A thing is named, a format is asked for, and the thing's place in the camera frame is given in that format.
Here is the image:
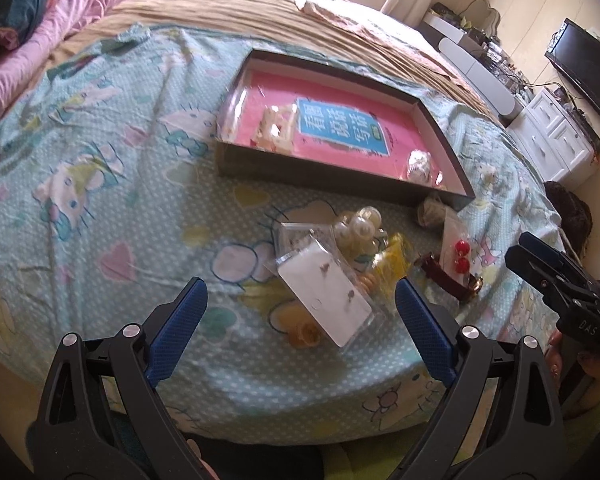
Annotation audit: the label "red bead earrings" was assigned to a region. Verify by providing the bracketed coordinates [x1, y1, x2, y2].
[439, 208, 471, 284]

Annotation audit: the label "clear beaded hair clip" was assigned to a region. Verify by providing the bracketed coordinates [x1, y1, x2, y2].
[405, 150, 443, 186]

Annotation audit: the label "orange spiral hair tie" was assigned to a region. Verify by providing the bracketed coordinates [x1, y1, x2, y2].
[284, 320, 326, 350]

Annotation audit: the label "earring card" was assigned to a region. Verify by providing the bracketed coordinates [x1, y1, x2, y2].
[268, 242, 380, 350]

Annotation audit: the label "small clear plastic box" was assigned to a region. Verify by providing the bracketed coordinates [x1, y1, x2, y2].
[273, 222, 338, 260]

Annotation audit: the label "cream hair claw clip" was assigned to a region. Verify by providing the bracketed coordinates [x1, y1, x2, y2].
[251, 103, 299, 155]

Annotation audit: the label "person's right hand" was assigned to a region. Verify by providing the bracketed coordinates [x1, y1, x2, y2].
[545, 330, 600, 396]

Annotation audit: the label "white drawer cabinet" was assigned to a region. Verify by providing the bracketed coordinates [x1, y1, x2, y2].
[506, 89, 598, 192]

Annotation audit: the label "beige scrunchie in bag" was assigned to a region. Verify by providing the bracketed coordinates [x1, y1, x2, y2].
[416, 195, 450, 230]

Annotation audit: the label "black flat television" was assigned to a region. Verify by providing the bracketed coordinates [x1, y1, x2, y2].
[544, 18, 600, 114]

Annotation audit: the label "white long low bench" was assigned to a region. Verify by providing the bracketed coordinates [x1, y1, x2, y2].
[439, 37, 521, 126]

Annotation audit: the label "hello kitty bed sheet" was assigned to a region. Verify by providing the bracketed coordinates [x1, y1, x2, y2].
[0, 22, 577, 446]

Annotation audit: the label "dark cardboard tray box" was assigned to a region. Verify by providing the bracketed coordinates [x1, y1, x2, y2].
[215, 50, 475, 211]

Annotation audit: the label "pink book with blue label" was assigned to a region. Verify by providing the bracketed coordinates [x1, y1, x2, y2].
[220, 68, 462, 191]

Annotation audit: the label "tan striped blanket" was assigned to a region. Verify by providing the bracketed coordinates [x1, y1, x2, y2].
[43, 0, 496, 119]

